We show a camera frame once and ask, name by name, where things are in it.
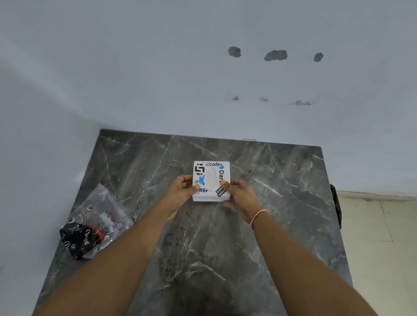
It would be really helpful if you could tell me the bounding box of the person's left forearm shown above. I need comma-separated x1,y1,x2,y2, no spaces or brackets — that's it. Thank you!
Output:
31,210,178,316

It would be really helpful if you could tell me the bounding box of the person's right hand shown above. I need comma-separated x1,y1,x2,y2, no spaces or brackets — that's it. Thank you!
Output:
218,179,263,225

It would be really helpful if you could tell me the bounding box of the black lined trash bin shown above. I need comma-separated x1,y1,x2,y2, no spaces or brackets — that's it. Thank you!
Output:
330,184,343,230

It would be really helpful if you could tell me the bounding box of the white stickered tissue box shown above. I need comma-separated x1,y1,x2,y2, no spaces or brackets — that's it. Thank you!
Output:
192,160,232,202

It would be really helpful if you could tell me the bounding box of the person's left hand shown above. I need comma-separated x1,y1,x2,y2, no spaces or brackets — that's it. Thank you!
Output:
161,174,200,222

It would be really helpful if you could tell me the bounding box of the person's right forearm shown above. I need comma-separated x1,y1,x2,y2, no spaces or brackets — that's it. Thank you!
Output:
252,211,378,316

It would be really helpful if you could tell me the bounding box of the clear plastic tissue packet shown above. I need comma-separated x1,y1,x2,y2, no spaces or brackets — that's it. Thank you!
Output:
59,183,134,261

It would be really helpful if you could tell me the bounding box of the red and white thread bracelet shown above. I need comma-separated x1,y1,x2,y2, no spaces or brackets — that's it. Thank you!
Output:
250,208,269,228

